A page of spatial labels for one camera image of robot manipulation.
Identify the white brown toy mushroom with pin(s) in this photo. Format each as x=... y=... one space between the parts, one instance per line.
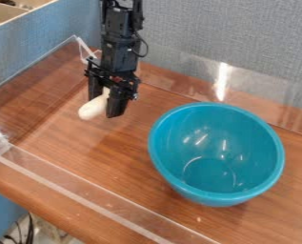
x=94 y=107

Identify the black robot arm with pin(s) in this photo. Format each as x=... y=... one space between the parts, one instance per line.
x=121 y=24

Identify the clear acrylic back barrier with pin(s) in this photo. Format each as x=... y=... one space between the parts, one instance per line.
x=209 y=80

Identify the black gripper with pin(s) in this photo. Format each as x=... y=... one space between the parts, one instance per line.
x=121 y=81

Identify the wooden shelf box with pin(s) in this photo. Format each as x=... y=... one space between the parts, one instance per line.
x=17 y=8

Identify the clear acrylic left barrier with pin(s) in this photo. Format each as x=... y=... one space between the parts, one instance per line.
x=39 y=89

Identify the clear acrylic corner bracket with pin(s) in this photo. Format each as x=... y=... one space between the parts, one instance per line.
x=86 y=52

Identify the clear acrylic front barrier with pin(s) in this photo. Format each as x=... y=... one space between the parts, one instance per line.
x=150 y=224

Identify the blue plastic bowl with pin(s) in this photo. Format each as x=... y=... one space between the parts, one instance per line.
x=217 y=153

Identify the clear acrylic barrier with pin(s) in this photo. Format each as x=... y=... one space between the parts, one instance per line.
x=209 y=80
x=39 y=89
x=150 y=224

